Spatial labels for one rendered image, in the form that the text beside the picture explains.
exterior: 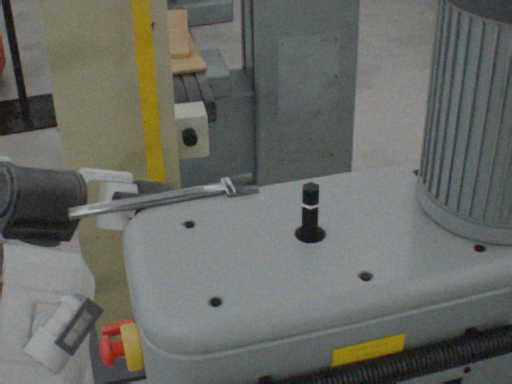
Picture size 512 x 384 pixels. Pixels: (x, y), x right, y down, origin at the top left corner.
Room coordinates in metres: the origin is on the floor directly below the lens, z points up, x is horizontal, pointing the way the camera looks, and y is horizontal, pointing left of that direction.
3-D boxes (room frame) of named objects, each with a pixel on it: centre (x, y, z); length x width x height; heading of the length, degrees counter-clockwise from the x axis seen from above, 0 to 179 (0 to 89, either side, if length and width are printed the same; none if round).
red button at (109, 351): (0.66, 0.18, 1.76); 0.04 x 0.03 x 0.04; 14
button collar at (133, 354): (0.67, 0.16, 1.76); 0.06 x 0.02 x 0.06; 14
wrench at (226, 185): (0.80, 0.12, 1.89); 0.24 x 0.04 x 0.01; 105
